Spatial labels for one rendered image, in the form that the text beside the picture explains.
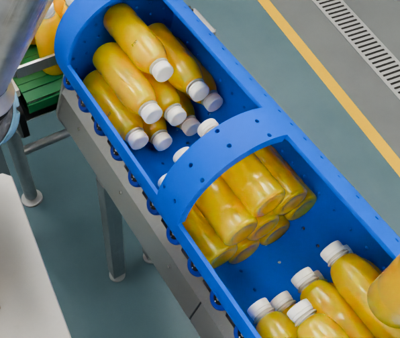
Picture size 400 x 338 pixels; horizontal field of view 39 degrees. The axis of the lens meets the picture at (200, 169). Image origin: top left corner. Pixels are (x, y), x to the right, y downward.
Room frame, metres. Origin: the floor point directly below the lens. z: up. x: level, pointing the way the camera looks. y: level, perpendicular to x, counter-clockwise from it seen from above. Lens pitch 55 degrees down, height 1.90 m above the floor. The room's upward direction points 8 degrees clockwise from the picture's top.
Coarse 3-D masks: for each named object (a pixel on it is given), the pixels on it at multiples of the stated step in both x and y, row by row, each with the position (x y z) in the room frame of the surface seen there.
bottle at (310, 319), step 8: (312, 312) 0.32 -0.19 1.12; (296, 320) 0.31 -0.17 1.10; (304, 320) 0.31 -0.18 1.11; (312, 320) 0.31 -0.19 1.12; (320, 320) 0.31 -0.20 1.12; (328, 320) 0.31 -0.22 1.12; (304, 328) 0.30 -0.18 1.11; (312, 328) 0.29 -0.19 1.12; (320, 328) 0.29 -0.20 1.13; (328, 328) 0.30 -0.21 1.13; (336, 328) 0.30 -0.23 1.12; (304, 336) 0.29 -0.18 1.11; (312, 336) 0.28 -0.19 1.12; (320, 336) 0.28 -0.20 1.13; (328, 336) 0.28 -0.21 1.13; (336, 336) 0.29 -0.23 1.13; (344, 336) 0.29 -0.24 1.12
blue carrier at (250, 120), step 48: (96, 0) 0.82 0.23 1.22; (144, 0) 0.92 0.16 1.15; (96, 48) 0.85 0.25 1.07; (192, 48) 0.90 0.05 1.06; (240, 96) 0.77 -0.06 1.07; (192, 144) 0.72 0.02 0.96; (240, 144) 0.52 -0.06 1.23; (288, 144) 0.65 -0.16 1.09; (192, 192) 0.46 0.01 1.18; (336, 192) 0.47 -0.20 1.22; (192, 240) 0.41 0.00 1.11; (288, 240) 0.51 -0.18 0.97; (336, 240) 0.50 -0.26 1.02; (384, 240) 0.40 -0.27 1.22; (240, 288) 0.40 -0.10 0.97; (288, 288) 0.42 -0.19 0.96
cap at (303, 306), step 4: (304, 300) 0.34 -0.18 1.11; (308, 300) 0.34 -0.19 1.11; (296, 304) 0.33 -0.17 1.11; (300, 304) 0.33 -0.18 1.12; (304, 304) 0.33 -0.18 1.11; (308, 304) 0.33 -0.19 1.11; (292, 308) 0.33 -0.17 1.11; (296, 308) 0.32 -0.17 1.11; (300, 308) 0.32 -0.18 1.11; (304, 308) 0.33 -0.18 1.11; (308, 308) 0.33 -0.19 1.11; (312, 308) 0.34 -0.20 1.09; (288, 312) 0.32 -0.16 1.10; (292, 312) 0.32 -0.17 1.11; (296, 312) 0.32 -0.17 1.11; (300, 312) 0.32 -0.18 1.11; (304, 312) 0.32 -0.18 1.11; (288, 316) 0.32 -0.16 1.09; (292, 316) 0.32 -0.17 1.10; (296, 316) 0.32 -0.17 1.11; (300, 316) 0.32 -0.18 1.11; (292, 320) 0.32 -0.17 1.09
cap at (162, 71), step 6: (162, 60) 0.75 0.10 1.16; (156, 66) 0.73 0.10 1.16; (162, 66) 0.73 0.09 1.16; (168, 66) 0.74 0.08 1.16; (156, 72) 0.72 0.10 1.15; (162, 72) 0.73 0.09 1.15; (168, 72) 0.74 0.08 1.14; (156, 78) 0.72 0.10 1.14; (162, 78) 0.73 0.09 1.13; (168, 78) 0.74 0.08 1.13
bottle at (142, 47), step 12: (108, 12) 0.86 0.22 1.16; (120, 12) 0.85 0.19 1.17; (132, 12) 0.86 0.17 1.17; (108, 24) 0.84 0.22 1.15; (120, 24) 0.82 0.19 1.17; (132, 24) 0.82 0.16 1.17; (144, 24) 0.83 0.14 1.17; (120, 36) 0.80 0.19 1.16; (132, 36) 0.79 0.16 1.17; (144, 36) 0.79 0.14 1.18; (132, 48) 0.77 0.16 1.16; (144, 48) 0.76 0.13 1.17; (156, 48) 0.77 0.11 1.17; (132, 60) 0.76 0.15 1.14; (144, 60) 0.75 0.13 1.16; (156, 60) 0.75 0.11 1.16
